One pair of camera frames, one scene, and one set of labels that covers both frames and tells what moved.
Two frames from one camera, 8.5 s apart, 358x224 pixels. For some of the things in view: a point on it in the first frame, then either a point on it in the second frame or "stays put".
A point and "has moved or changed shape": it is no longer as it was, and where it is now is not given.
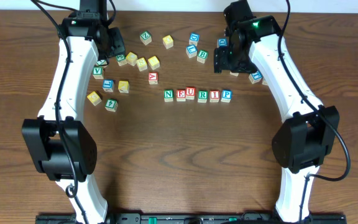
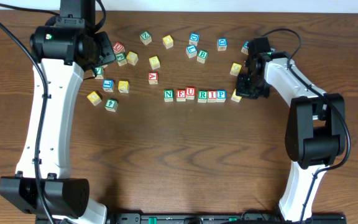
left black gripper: [117, 45] -> [105, 54]
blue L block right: [191, 51] stays put
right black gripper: [221, 62] -> [248, 86]
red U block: [190, 93] stays put
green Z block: [146, 37] stays put
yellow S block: [142, 64] -> [235, 98]
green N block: [168, 95] stays put
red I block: [214, 96] has moved or changed shape
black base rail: [192, 218] stays put
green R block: [202, 96] stays put
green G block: [121, 60] stays put
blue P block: [227, 96] has moved or changed shape
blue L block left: [108, 85] stays put
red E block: [181, 95] stays put
